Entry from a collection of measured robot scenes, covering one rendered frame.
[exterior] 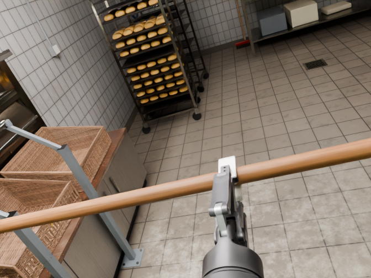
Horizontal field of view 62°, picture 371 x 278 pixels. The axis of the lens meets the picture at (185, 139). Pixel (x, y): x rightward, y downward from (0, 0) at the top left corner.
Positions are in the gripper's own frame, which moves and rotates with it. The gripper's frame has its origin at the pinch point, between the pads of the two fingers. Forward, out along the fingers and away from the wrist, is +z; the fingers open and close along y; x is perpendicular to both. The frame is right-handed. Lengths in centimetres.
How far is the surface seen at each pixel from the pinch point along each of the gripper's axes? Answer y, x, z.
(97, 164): 58, -107, 116
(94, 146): 48, -106, 123
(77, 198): 57, -106, 82
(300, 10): 79, 85, 428
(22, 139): 29, -155, 125
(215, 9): 49, -32, 497
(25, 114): 17, -154, 141
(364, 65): 125, 117, 297
